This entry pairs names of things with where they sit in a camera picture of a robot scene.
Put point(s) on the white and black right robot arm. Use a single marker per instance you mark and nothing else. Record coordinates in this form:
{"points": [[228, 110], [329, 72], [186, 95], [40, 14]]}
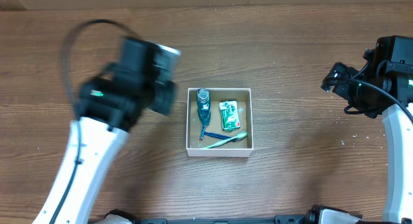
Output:
{"points": [[383, 87]]}

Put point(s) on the blue disposable razor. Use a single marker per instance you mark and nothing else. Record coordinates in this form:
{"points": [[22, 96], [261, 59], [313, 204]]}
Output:
{"points": [[211, 134]]}

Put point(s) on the white square cardboard box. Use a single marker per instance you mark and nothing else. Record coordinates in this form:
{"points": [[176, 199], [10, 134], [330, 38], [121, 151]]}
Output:
{"points": [[197, 147]]}

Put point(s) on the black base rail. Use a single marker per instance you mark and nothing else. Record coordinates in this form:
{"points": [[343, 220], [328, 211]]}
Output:
{"points": [[118, 216]]}

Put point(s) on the teal transparent bottle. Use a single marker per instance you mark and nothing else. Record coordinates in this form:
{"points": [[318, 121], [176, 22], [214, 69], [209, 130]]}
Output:
{"points": [[203, 106]]}

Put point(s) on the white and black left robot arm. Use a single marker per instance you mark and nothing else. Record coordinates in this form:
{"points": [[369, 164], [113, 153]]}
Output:
{"points": [[110, 104]]}

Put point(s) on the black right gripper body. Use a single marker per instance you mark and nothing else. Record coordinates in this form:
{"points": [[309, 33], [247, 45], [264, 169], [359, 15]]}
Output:
{"points": [[337, 79]]}

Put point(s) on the green white toothbrush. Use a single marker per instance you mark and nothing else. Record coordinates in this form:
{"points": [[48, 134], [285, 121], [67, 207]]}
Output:
{"points": [[238, 137]]}

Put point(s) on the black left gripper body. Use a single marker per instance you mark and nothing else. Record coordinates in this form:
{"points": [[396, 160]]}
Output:
{"points": [[162, 97]]}

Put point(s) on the green soap packet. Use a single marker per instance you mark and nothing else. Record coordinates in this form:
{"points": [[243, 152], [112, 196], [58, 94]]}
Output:
{"points": [[230, 120]]}

